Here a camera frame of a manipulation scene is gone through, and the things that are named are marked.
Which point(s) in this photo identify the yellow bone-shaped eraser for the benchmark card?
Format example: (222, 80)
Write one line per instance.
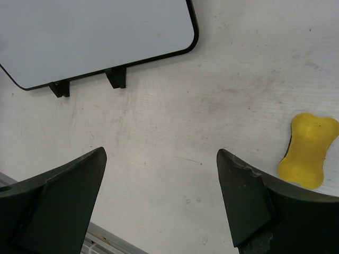
(311, 137)

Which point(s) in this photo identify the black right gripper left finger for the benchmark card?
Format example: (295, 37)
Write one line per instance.
(55, 201)

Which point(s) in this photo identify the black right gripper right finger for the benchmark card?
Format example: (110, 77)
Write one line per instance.
(268, 215)

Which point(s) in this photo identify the black framed whiteboard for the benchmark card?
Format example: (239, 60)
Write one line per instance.
(46, 42)

